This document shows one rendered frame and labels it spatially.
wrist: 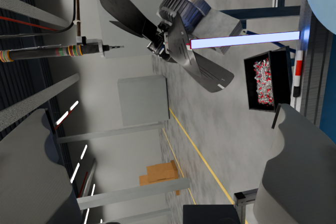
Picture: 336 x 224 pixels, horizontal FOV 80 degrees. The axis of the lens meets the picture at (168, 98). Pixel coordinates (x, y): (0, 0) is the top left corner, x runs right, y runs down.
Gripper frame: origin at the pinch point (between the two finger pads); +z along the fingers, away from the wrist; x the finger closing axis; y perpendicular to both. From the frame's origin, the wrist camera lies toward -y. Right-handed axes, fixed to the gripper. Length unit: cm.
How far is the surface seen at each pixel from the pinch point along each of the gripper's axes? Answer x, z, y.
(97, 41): -25, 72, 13
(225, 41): 17.2, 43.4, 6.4
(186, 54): 9, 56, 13
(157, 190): -19, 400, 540
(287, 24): 108, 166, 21
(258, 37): 27, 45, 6
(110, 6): -18, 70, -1
